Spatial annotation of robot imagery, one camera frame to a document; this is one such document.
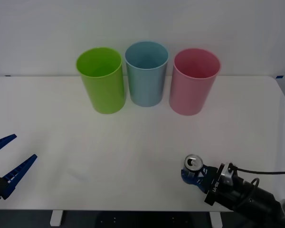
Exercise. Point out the white table leg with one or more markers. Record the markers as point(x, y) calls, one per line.
point(55, 218)
point(216, 219)

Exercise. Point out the pale blue plastic bin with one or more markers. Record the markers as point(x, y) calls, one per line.
point(146, 90)

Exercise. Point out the green plastic bin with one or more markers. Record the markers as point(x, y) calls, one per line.
point(107, 95)

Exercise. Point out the pink plastic bin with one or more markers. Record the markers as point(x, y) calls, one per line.
point(188, 97)

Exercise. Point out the silver-topped drink can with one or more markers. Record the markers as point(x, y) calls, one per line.
point(193, 162)

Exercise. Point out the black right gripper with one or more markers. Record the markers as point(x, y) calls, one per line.
point(216, 190)

